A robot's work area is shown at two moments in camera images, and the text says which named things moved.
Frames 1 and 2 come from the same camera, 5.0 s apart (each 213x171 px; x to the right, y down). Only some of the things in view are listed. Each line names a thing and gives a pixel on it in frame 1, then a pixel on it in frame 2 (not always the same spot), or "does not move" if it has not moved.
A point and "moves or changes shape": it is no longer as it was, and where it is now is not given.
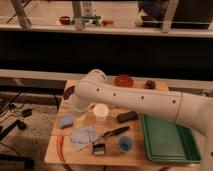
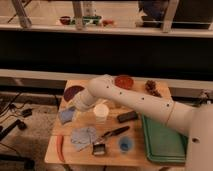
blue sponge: [66, 121] moves or changes shape
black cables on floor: [20, 124] does not move
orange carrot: [59, 147] does not move
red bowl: [124, 81] does not move
